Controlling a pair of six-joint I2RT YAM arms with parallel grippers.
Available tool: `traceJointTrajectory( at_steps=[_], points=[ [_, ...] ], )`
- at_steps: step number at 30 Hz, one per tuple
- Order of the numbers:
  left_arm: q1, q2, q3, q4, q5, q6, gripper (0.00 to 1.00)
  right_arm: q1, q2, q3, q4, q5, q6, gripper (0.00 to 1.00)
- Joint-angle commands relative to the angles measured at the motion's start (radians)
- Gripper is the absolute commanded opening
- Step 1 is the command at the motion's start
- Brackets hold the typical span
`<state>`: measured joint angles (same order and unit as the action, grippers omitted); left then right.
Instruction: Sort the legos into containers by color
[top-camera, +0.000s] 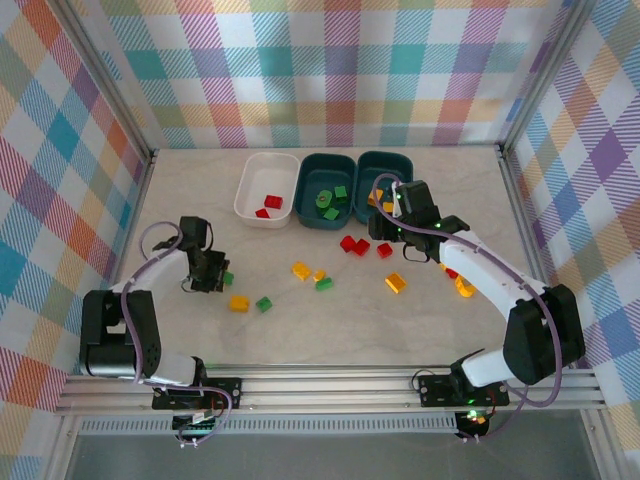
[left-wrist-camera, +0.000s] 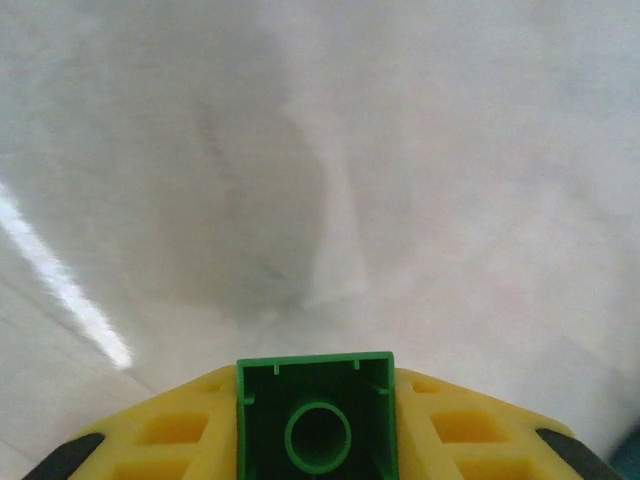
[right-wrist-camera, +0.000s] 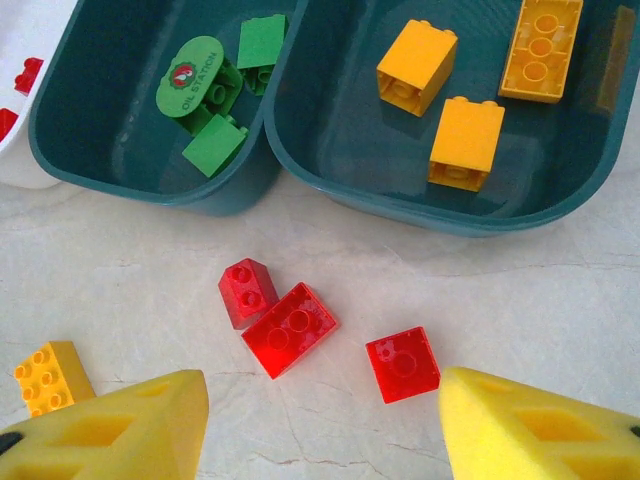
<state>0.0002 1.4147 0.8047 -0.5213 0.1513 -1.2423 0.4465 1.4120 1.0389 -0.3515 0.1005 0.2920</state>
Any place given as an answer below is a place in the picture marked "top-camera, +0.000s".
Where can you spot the teal plastic container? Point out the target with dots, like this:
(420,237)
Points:
(310,215)
(385,162)

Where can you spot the small yellow lego brick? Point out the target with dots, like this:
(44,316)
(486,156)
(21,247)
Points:
(319,275)

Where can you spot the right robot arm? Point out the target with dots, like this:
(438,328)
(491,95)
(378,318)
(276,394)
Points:
(480,270)

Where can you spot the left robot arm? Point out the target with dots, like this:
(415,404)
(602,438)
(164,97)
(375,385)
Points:
(160,270)

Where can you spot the round green lego piece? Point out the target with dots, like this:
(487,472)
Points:
(323,200)

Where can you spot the white plastic container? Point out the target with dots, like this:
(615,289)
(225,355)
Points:
(265,175)

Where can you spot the circuit board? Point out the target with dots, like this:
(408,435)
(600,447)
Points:
(475,422)
(200,425)

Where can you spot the plaid backdrop cloth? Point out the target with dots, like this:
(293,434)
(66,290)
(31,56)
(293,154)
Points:
(40,175)
(325,75)
(600,175)

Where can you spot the aluminium side rail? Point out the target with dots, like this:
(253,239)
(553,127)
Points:
(141,200)
(526,225)

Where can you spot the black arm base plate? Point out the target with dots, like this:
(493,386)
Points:
(435,390)
(225,387)

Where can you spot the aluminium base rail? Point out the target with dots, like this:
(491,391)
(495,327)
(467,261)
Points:
(325,390)

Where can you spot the aluminium frame post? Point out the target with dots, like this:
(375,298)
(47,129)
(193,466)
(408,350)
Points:
(111,85)
(543,75)

